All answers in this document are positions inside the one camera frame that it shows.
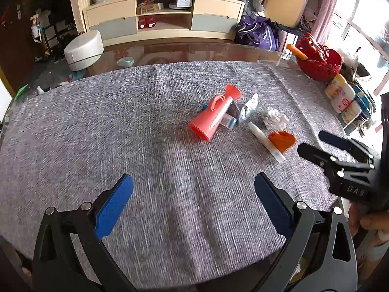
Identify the pink plastic whistle tube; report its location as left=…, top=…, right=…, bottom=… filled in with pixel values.
left=189, top=84, right=241, bottom=142

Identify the person's right hand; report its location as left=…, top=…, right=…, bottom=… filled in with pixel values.
left=348, top=203, right=389, bottom=246

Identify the white lotion bottle red label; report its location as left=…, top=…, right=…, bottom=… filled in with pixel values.
left=331, top=83, right=356, bottom=113

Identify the white plastic tube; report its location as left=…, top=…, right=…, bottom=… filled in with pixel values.
left=248, top=122, right=285, bottom=163

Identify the yellow cream bottle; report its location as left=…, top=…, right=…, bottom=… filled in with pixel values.
left=325, top=74, right=346, bottom=100

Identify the white crumpled paper ball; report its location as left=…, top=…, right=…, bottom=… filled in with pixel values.
left=262, top=108, right=290, bottom=132

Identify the red decorative basket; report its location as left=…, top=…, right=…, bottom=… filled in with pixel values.
left=295, top=32, right=343, bottom=84

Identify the small blue cap bottle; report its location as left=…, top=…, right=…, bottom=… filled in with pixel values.
left=220, top=101, right=240, bottom=130

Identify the orange stick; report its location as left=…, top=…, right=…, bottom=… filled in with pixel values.
left=286, top=44, right=308, bottom=61

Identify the grey woven table cloth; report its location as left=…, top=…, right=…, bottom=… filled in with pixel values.
left=1, top=61, right=347, bottom=289

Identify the purple bag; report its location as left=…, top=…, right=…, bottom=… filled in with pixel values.
left=235, top=16, right=279, bottom=51

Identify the beige tv cabinet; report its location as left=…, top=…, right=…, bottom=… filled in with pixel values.
left=82, top=0, right=245, bottom=46

